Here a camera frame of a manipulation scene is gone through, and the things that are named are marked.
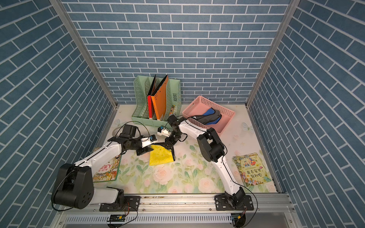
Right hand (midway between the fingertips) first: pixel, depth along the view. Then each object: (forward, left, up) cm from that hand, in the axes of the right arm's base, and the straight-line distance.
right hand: (167, 146), depth 94 cm
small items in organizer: (+33, +2, +1) cm, 33 cm away
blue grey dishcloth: (+25, -29, +5) cm, 39 cm away
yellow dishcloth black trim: (-7, +3, 0) cm, 8 cm away
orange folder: (+19, +6, +26) cm, 32 cm away
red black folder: (+16, +11, +27) cm, 33 cm away
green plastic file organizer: (+39, +2, +5) cm, 39 cm away
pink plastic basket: (+41, -22, +1) cm, 47 cm away
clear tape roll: (+8, +38, +1) cm, 39 cm away
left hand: (-3, +8, +7) cm, 11 cm away
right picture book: (-10, -54, -3) cm, 55 cm away
